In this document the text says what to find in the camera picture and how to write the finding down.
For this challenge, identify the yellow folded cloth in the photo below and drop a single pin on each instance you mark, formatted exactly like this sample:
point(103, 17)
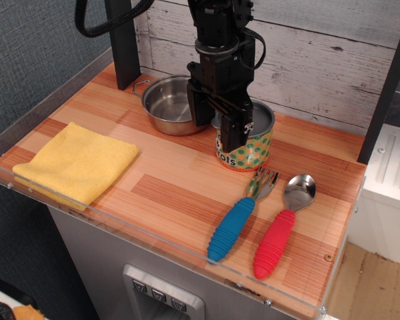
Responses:
point(76, 166)

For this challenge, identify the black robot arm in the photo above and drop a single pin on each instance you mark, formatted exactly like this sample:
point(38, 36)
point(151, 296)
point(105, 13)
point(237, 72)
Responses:
point(217, 22)

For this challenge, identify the dark right frame post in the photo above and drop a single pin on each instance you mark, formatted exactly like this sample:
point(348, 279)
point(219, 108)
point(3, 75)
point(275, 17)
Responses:
point(381, 109)

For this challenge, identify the blue handled fork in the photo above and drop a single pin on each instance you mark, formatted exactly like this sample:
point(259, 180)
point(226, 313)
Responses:
point(227, 233)

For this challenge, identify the white toy cabinet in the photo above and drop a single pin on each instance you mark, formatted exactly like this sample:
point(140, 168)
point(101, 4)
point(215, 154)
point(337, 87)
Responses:
point(375, 222)

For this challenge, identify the clear acrylic guard rail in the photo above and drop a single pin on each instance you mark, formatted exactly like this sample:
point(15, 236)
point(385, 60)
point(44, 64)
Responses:
point(156, 220)

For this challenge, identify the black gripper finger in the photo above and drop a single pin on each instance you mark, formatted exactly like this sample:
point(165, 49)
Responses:
point(235, 129)
point(201, 111)

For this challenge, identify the stainless steel pot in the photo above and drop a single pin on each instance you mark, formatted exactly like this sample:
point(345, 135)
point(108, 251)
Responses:
point(166, 103)

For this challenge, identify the red handled spoon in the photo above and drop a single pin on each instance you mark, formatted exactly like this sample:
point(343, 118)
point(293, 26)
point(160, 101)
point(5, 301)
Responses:
point(298, 194)

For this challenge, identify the orange object at corner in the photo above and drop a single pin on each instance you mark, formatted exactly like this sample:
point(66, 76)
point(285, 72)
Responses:
point(27, 312)

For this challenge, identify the silver dispenser button panel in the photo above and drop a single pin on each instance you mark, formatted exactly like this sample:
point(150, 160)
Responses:
point(154, 298)

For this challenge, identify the green orange dotted tin can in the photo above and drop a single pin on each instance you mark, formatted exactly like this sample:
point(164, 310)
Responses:
point(257, 149)

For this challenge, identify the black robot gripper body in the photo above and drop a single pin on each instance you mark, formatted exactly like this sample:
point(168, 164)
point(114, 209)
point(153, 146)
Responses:
point(224, 73)

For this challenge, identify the dark grey upright post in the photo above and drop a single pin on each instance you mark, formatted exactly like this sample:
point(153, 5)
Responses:
point(124, 44)

